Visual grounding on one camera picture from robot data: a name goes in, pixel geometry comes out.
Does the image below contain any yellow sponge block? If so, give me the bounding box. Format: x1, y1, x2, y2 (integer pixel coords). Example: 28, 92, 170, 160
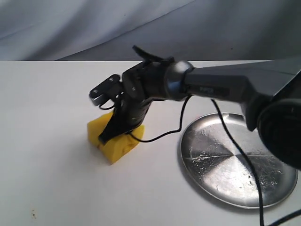
87, 112, 139, 164

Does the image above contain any thin black cable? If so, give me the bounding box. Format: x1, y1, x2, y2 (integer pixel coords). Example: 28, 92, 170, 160
98, 95, 301, 226

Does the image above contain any round steel plate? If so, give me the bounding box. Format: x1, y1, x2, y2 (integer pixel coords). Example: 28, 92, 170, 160
180, 113, 298, 209

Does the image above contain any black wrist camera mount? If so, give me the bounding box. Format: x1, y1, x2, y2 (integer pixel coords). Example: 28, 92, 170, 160
89, 74, 123, 106

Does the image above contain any grey backdrop cloth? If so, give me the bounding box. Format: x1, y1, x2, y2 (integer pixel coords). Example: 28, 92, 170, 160
0, 0, 301, 61

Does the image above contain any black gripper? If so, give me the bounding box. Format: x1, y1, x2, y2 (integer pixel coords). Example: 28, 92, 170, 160
98, 45, 174, 143

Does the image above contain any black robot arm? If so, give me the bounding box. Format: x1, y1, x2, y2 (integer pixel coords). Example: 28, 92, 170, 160
89, 46, 301, 169

